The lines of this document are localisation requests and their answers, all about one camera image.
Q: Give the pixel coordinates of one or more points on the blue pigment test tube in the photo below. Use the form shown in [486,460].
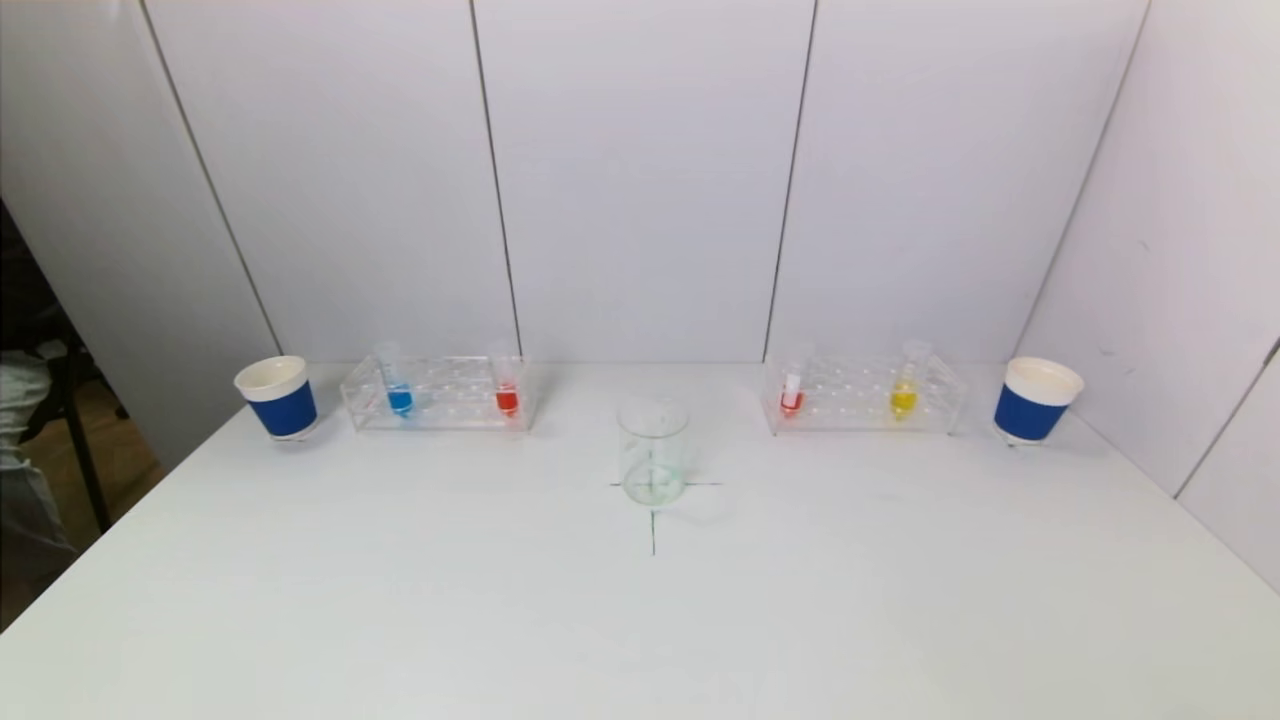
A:
[399,399]

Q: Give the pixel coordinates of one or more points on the clear glass beaker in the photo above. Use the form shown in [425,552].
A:
[653,450]

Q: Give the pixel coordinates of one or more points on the red pigment test tube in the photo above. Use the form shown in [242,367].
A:
[507,400]

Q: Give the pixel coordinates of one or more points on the red pigment tube white label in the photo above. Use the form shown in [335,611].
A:
[791,398]

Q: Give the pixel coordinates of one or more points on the clear acrylic test tube rack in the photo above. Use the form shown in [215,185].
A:
[450,400]
[850,400]

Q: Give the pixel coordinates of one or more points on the yellow pigment test tube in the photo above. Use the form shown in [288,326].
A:
[903,400]

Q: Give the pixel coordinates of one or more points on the blue white paper cup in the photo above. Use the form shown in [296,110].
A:
[1030,412]
[283,410]

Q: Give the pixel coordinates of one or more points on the gray cloth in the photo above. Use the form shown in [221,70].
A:
[25,510]

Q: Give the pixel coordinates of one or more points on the black chair frame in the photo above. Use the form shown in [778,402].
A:
[88,450]

